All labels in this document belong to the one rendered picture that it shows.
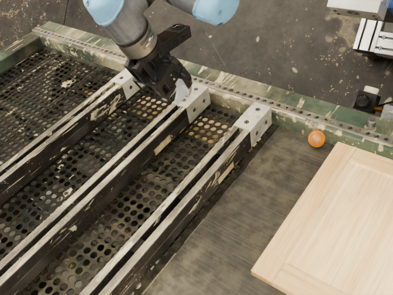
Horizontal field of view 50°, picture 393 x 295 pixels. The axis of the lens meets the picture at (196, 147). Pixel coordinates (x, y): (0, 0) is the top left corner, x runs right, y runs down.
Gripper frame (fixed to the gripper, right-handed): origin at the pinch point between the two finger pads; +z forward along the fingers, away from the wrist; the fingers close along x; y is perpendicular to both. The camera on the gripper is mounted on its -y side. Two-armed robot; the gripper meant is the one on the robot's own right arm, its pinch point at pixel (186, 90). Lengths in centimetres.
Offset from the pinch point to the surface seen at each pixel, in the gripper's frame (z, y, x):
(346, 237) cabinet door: 29, 12, 41
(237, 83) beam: 39.2, -24.9, -12.3
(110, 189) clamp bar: 17.9, 27.8, -19.6
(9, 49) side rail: 29, -8, -119
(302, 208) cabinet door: 29.5, 9.6, 28.5
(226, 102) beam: 38.7, -16.7, -12.1
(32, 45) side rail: 34, -15, -114
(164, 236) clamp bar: 15.9, 32.0, 4.2
